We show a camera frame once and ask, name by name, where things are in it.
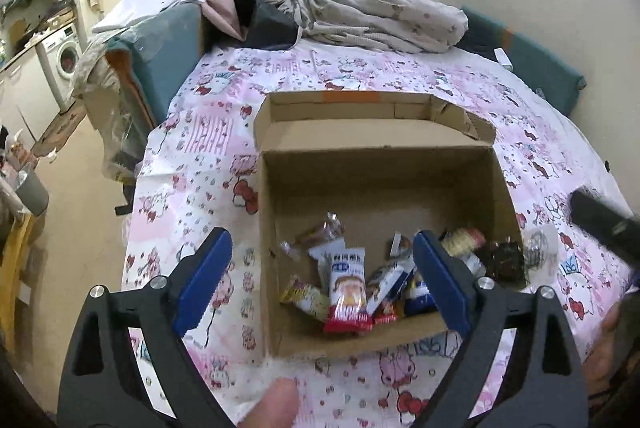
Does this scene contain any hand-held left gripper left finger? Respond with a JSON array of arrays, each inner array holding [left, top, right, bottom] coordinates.
[[57, 227, 234, 428]]

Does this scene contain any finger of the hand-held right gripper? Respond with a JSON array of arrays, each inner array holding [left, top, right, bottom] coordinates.
[[570, 190, 640, 266]]

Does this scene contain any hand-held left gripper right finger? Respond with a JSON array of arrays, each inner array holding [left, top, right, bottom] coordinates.
[[410, 230, 588, 428]]

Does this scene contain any small brown white packet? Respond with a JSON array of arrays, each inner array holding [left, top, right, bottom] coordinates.
[[390, 232, 413, 259]]

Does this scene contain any brown chocolate bar wrapper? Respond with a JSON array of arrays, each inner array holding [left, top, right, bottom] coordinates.
[[482, 240, 526, 281]]

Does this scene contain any clear plastic snack packet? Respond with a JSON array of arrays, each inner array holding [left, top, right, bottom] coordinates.
[[522, 225, 558, 271]]

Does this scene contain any white snack packet with face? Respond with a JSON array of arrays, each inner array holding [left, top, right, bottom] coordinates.
[[322, 245, 375, 334]]

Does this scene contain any yellow snack packet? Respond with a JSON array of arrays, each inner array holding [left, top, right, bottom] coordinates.
[[279, 275, 331, 321]]

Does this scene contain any silver snack packet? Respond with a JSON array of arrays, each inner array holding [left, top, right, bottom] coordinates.
[[307, 238, 348, 276]]

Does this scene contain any cardboard box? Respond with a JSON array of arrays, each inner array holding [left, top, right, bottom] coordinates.
[[252, 90, 531, 359]]

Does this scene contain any clear wrapper brown snack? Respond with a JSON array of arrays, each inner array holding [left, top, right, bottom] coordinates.
[[280, 213, 346, 261]]

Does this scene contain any person's right hand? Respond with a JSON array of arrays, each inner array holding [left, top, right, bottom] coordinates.
[[582, 305, 622, 401]]

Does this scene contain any person's left hand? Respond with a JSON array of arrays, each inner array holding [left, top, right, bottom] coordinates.
[[235, 378, 301, 428]]

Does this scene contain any blue white striped cookie packet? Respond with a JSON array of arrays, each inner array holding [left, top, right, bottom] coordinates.
[[402, 273, 438, 316]]

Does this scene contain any white brown snack bar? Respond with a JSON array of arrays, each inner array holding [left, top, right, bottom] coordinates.
[[440, 228, 488, 276]]

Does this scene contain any blue white snack packet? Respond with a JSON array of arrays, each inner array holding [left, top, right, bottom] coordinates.
[[365, 258, 416, 316]]

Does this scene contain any pink printed blanket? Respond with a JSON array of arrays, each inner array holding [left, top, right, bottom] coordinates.
[[122, 45, 638, 428]]

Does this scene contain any teal cushion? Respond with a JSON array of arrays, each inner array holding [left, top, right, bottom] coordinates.
[[460, 5, 586, 116]]

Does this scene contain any grey bin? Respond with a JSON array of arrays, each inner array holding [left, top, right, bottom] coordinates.
[[15, 168, 50, 216]]

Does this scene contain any yellow cloth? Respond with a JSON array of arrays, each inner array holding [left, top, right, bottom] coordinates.
[[0, 213, 33, 339]]

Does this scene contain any brown doormat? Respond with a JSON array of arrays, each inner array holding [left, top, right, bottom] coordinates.
[[32, 100, 88, 159]]

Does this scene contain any teal mattress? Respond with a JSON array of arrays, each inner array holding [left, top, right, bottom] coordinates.
[[105, 2, 206, 129]]

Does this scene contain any kitchen counter cabinet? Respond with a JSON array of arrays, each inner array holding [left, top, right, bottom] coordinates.
[[0, 52, 63, 143]]

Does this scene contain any dark cloth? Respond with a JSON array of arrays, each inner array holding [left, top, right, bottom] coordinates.
[[245, 0, 301, 51]]

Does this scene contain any white washing machine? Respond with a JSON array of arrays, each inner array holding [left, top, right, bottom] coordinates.
[[37, 25, 83, 109]]

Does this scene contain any crumpled beige duvet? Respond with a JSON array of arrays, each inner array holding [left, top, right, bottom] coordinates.
[[240, 0, 468, 54]]

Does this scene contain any pink cloth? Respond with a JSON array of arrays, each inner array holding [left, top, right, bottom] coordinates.
[[202, 0, 246, 41]]

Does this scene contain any white plastic sheet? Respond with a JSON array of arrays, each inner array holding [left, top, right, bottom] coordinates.
[[92, 0, 206, 33]]

